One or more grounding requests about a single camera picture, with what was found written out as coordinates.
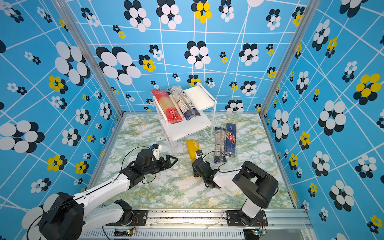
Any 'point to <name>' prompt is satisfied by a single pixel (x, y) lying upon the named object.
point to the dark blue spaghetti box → (230, 139)
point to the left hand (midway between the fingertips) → (174, 161)
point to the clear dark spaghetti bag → (219, 154)
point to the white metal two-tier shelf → (205, 104)
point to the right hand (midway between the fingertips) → (197, 165)
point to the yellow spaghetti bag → (193, 147)
